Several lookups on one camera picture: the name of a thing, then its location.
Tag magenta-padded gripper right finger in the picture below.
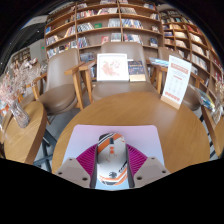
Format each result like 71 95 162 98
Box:
125 144 172 189

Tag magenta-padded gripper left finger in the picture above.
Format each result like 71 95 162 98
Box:
54 143 99 190

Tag white and orange computer mouse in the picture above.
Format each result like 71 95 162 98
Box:
96 132 129 187

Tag pastel blue pink mouse pad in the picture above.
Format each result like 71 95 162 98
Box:
62 124 165 191

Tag glass vase, pink dried flowers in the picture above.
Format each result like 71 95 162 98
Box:
0 58 43 129

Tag brown padded wooden armchair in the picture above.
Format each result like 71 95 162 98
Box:
79 41 168 103
149 46 205 112
31 48 86 116

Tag blue and yellow book stack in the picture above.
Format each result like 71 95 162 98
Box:
196 87 216 111

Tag white orange sign, wooden base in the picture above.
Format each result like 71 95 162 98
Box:
160 54 193 110

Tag dark cover book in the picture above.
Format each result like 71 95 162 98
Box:
127 60 147 83

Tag white framed pink print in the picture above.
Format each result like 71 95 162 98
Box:
96 52 130 83

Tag distant wooden bookshelf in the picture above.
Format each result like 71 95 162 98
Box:
13 48 33 68

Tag tall wooden bookshelf, yellow poster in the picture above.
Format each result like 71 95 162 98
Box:
159 8 224 101

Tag wide wooden bookshelf with books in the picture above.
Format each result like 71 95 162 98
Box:
44 0 164 59

